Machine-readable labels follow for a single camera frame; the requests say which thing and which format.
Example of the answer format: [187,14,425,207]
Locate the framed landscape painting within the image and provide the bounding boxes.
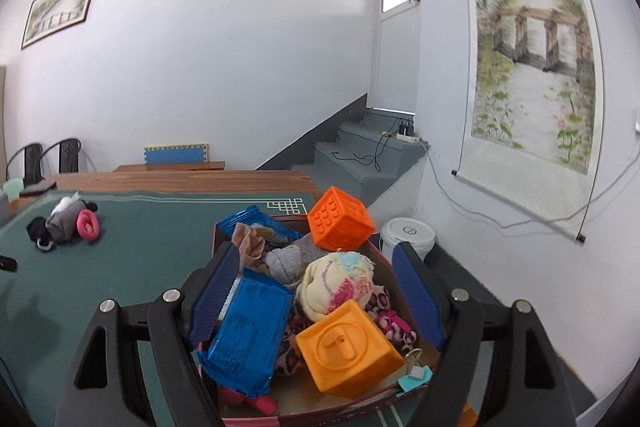
[20,0,102,51]

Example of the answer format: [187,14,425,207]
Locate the teal binder clip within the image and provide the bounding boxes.
[396,348,434,394]

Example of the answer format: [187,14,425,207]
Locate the red-orange toy cube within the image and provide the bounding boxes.
[306,186,376,253]

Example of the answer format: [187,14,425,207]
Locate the blue snack packet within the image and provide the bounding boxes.
[197,268,296,398]
[216,205,304,249]

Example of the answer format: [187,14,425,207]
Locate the white lidded bucket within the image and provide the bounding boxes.
[378,217,437,264]

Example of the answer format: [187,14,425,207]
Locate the grey stairs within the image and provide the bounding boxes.
[290,109,431,205]

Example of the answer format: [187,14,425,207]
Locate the blue foam mat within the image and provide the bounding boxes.
[143,142,211,170]

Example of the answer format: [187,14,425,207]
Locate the green table mat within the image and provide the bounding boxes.
[0,189,321,427]

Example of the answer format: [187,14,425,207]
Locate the grey cable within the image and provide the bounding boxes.
[425,147,640,234]

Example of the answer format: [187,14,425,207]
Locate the hanging scroll painting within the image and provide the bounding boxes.
[451,0,607,244]

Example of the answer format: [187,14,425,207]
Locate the pastel patterned sock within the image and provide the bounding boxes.
[294,250,376,324]

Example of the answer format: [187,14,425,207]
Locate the grey and pink sock bundle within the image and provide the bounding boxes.
[45,199,90,242]

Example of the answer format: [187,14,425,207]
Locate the wooden bench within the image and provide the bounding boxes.
[111,160,227,172]

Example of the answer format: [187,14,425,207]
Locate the black cable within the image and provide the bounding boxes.
[330,134,396,170]

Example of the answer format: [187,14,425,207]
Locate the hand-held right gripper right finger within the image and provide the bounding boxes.
[391,241,578,427]

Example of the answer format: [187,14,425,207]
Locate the yellow-orange toy cube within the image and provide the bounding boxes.
[295,298,407,399]

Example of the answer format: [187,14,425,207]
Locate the pink ring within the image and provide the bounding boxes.
[76,209,102,239]

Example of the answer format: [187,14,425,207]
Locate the mint green stool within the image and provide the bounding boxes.
[1,177,27,202]

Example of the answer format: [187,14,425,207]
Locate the grey knitted sock black cuff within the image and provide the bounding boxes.
[264,241,322,284]

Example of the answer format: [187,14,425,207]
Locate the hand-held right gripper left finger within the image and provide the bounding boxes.
[54,241,242,427]

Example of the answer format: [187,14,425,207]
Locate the pink leopard print sock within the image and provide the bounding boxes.
[215,284,418,417]

